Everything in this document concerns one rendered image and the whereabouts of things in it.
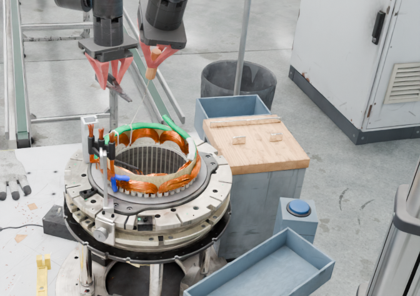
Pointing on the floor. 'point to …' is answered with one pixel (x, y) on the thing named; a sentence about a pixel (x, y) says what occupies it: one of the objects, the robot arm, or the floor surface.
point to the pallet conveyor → (152, 103)
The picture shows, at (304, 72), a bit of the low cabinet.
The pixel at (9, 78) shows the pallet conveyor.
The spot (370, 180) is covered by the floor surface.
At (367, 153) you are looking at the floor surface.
